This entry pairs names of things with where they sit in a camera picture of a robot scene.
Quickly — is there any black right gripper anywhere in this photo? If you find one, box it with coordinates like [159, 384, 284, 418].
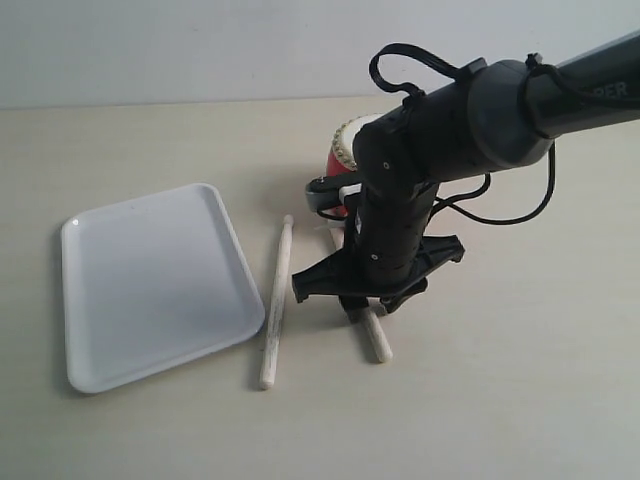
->
[292, 179, 464, 320]

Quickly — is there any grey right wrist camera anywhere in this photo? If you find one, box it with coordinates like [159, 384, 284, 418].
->
[305, 172, 361, 218]

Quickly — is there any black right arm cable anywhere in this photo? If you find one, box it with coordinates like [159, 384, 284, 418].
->
[368, 43, 559, 225]

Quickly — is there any white drumstick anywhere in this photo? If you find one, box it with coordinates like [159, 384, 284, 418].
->
[259, 214, 294, 390]
[327, 224, 393, 363]

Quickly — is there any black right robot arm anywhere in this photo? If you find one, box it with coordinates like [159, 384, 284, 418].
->
[292, 33, 639, 312]

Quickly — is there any white rectangular tray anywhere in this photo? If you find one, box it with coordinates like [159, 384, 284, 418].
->
[60, 183, 266, 394]

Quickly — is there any small red drum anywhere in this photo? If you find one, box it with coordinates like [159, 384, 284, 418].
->
[325, 114, 384, 218]

